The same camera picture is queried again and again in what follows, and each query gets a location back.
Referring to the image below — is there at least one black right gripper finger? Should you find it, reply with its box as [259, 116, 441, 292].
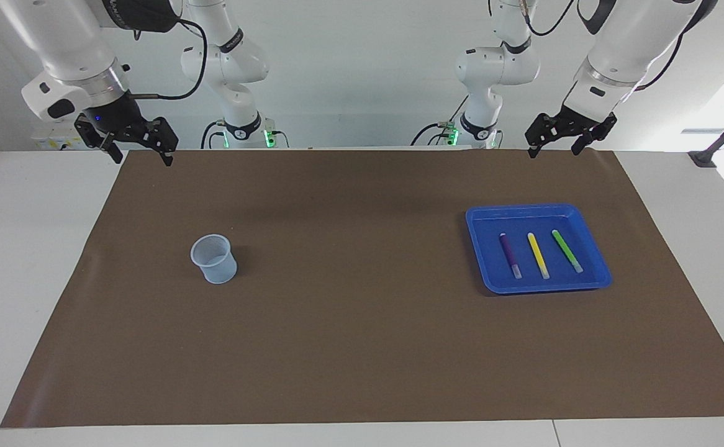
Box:
[129, 117, 179, 168]
[75, 115, 125, 164]

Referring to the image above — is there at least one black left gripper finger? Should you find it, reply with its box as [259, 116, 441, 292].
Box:
[571, 113, 618, 156]
[525, 113, 566, 159]

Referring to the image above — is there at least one green pen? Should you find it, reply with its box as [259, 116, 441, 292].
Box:
[551, 229, 584, 274]

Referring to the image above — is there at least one yellow pen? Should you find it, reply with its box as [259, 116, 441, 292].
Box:
[527, 232, 551, 279]

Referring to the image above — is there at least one purple pen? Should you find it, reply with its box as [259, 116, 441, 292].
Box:
[499, 233, 522, 279]

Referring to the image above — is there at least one blue plastic tray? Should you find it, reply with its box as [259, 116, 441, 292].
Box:
[465, 204, 613, 295]

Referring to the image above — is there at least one white socket box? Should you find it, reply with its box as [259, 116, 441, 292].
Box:
[32, 121, 82, 151]

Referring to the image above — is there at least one black clamp stand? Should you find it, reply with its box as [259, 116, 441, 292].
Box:
[688, 99, 724, 168]

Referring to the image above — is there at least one clear plastic cup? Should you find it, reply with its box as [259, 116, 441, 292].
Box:
[190, 233, 238, 284]

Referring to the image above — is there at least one brown table mat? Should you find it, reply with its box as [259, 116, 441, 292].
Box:
[0, 148, 724, 429]

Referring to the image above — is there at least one black base cable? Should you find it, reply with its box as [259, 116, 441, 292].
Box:
[201, 120, 229, 150]
[412, 93, 469, 147]

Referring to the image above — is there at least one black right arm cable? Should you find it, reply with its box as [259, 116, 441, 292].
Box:
[129, 17, 207, 103]

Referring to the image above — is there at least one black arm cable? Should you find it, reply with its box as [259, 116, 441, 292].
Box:
[129, 17, 207, 103]
[523, 0, 686, 93]

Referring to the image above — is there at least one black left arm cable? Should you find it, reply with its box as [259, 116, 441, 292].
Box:
[523, 0, 686, 93]

